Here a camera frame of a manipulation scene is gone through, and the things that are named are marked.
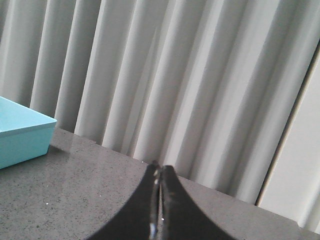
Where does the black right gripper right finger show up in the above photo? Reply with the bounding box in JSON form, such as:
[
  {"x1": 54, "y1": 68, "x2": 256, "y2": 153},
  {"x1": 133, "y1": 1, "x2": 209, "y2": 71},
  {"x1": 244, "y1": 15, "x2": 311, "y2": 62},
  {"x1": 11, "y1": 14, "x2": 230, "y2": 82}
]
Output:
[{"x1": 160, "y1": 165, "x2": 234, "y2": 240}]

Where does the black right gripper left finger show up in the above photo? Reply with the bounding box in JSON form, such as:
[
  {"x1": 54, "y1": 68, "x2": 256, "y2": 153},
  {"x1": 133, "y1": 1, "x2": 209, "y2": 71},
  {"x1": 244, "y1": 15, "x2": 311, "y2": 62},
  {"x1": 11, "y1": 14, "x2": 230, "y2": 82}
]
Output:
[{"x1": 88, "y1": 161, "x2": 160, "y2": 240}]

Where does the light blue storage box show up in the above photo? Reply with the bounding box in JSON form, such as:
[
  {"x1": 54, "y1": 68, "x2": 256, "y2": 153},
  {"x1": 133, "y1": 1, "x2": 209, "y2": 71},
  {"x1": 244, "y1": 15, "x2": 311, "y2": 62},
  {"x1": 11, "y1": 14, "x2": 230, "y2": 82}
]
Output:
[{"x1": 0, "y1": 97, "x2": 57, "y2": 169}]

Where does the grey pleated curtain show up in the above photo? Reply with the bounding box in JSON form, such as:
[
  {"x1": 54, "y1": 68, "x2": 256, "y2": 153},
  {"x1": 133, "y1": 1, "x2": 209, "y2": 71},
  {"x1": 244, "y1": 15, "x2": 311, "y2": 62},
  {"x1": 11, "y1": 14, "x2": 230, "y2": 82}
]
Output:
[{"x1": 0, "y1": 0, "x2": 320, "y2": 231}]

